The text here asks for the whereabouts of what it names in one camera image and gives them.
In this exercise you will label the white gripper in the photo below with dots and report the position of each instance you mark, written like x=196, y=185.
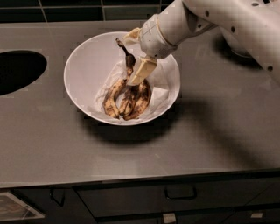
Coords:
x=152, y=38

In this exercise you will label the spotted brown banana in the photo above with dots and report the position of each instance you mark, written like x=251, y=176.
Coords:
x=129, y=61

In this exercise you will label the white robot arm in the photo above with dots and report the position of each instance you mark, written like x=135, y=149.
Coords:
x=253, y=24

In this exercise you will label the white paper in bowl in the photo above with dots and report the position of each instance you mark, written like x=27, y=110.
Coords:
x=158, y=94

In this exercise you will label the spotted right banana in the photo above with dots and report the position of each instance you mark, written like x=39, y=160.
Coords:
x=137, y=100

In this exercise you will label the large white bowl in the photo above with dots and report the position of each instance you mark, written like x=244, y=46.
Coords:
x=90, y=64

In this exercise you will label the spotted left banana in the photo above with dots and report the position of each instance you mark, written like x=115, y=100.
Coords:
x=109, y=103

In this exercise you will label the dark drawer front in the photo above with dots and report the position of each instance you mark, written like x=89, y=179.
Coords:
x=154, y=199

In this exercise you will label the open dishwasher door corner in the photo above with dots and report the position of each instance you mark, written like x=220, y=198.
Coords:
x=13, y=208

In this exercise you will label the black drawer handle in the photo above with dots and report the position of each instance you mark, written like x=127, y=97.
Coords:
x=180, y=192

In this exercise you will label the black cabinet handle left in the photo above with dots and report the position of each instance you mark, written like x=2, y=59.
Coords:
x=58, y=196

